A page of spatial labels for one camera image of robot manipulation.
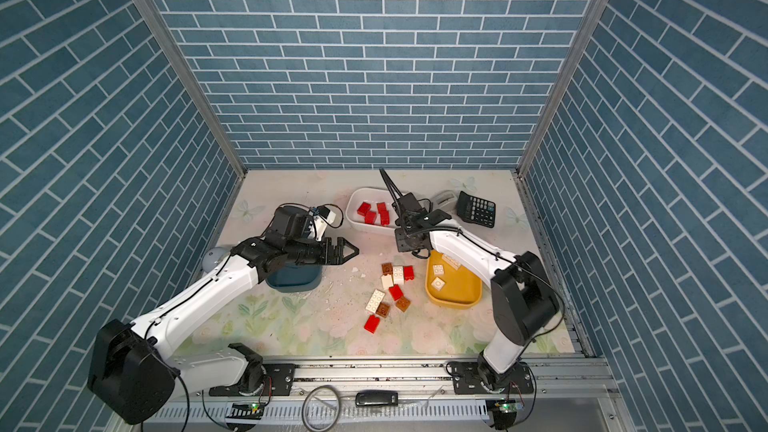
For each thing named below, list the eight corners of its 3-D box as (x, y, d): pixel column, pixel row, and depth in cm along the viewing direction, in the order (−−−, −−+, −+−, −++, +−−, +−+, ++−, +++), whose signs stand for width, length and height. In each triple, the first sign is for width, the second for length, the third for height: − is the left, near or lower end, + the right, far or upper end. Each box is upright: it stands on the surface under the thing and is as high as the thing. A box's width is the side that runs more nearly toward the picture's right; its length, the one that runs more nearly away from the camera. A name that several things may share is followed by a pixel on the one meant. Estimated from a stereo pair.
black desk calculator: (452, 218, 108) (454, 213, 106) (458, 196, 115) (459, 191, 113) (492, 228, 106) (494, 224, 103) (495, 205, 113) (497, 200, 110)
